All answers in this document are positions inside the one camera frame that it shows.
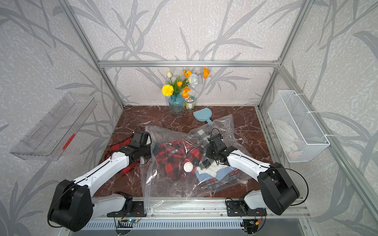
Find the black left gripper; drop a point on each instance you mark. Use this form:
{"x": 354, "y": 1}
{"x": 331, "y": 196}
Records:
{"x": 147, "y": 157}

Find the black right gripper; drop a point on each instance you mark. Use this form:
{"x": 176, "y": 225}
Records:
{"x": 207, "y": 154}

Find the clear plastic vacuum bag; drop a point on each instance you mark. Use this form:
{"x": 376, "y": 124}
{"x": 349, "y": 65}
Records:
{"x": 156, "y": 185}

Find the red black plaid shirt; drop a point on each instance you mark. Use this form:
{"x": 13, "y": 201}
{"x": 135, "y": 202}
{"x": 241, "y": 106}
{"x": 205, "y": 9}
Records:
{"x": 119, "y": 160}
{"x": 172, "y": 155}

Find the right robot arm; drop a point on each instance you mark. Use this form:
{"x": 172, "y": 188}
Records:
{"x": 277, "y": 190}

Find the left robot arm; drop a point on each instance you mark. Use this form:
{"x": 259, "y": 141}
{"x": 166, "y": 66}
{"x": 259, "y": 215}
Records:
{"x": 74, "y": 204}

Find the grey white plaid shirt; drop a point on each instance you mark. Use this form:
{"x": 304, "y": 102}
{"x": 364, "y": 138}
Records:
{"x": 200, "y": 138}

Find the white folded garment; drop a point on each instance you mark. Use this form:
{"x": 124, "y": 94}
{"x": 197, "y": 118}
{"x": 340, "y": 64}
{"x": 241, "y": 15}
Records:
{"x": 211, "y": 172}

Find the light blue folded garment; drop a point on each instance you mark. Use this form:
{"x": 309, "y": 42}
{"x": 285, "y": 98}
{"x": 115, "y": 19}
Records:
{"x": 218, "y": 177}

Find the light blue plastic scoop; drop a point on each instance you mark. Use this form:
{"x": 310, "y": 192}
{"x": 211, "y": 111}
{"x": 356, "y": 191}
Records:
{"x": 204, "y": 115}

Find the small white lidded jar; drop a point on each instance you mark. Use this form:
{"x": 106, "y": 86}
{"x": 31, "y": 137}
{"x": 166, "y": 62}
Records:
{"x": 190, "y": 102}

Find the blue glass flower vase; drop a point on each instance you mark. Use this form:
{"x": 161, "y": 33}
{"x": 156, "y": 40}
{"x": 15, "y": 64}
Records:
{"x": 176, "y": 104}

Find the white cloth in basket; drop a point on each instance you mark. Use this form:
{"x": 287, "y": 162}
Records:
{"x": 289, "y": 139}

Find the artificial flower bouquet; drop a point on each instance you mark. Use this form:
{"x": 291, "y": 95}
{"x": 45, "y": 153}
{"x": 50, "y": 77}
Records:
{"x": 180, "y": 86}

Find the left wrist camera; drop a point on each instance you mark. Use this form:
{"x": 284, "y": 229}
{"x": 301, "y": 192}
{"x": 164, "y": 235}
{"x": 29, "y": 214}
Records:
{"x": 140, "y": 139}

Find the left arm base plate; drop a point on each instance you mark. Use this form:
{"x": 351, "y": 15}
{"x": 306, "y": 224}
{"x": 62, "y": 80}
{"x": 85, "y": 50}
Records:
{"x": 137, "y": 210}

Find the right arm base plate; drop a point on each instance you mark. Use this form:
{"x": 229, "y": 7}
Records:
{"x": 236, "y": 208}

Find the white wire wall basket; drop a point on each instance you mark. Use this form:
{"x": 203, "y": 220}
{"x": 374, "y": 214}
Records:
{"x": 288, "y": 106}

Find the clear acrylic wall shelf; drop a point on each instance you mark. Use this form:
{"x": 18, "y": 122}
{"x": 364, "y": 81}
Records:
{"x": 52, "y": 135}

